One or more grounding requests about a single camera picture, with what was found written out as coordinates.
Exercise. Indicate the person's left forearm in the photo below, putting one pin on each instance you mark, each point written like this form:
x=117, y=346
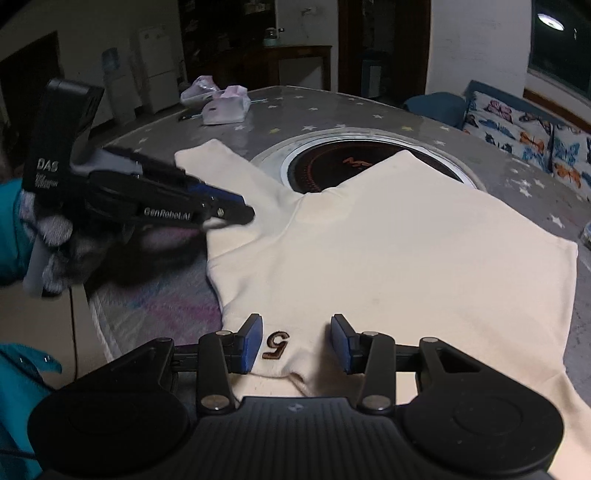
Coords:
x=11, y=235

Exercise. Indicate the round black induction cooktop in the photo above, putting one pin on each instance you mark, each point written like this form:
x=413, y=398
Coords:
x=323, y=164

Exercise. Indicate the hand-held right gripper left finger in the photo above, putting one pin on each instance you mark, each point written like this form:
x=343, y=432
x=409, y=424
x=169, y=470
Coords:
x=251, y=344

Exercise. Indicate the person's left hand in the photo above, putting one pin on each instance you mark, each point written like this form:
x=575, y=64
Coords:
x=51, y=240

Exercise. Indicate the butterfly print cushion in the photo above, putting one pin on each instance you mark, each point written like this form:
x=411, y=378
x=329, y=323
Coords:
x=572, y=161
x=508, y=129

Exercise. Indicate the person's teal jacket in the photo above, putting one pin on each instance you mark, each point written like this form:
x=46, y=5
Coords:
x=21, y=406

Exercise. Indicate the blue sofa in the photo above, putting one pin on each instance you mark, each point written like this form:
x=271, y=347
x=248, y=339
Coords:
x=436, y=108

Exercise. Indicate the cream shirt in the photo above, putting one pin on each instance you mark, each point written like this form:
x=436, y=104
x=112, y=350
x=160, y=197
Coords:
x=369, y=258

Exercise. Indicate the white refrigerator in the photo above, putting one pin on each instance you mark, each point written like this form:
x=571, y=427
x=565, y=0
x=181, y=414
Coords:
x=157, y=69

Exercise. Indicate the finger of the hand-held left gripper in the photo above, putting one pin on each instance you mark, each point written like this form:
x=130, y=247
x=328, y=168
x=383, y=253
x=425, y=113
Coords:
x=235, y=216
x=184, y=182

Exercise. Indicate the white pink plastic bag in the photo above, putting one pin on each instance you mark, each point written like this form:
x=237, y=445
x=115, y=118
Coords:
x=198, y=90
x=226, y=108

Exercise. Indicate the grey star-print tablecloth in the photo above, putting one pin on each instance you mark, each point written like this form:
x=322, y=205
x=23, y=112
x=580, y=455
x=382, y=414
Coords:
x=323, y=110

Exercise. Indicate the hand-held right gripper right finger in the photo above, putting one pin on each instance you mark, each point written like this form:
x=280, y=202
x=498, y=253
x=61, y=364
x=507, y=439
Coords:
x=341, y=344

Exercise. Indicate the dark wooden cabinet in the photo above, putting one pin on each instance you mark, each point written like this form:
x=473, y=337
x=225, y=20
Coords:
x=277, y=67

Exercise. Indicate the water dispenser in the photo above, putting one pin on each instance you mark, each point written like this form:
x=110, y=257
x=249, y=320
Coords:
x=115, y=87

